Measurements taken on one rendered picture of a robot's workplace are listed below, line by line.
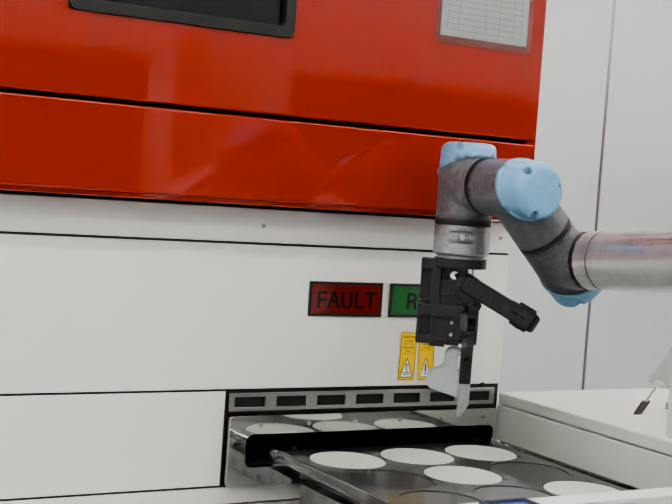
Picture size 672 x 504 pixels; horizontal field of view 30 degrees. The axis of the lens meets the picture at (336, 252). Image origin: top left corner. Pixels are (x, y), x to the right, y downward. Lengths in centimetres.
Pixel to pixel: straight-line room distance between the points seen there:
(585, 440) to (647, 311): 242
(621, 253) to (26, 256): 72
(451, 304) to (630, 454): 30
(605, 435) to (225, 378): 52
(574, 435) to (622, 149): 234
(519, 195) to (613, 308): 254
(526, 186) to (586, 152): 241
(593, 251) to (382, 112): 35
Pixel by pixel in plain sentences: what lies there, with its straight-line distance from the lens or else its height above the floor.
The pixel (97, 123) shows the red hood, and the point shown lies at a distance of 153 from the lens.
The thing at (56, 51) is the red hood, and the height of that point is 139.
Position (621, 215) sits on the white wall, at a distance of 406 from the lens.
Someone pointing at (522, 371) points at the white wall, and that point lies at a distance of 387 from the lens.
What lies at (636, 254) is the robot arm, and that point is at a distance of 153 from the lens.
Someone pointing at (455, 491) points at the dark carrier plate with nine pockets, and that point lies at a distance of 154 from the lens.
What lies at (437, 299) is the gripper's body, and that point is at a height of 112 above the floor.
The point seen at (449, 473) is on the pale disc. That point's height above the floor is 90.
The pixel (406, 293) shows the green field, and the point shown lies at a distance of 180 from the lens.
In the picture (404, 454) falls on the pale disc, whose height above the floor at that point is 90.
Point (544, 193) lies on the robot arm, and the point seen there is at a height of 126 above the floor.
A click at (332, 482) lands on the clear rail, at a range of 154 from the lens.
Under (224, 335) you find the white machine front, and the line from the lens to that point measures 167.
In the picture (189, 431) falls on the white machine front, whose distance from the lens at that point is 167.
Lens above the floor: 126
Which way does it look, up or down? 3 degrees down
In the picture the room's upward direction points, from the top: 4 degrees clockwise
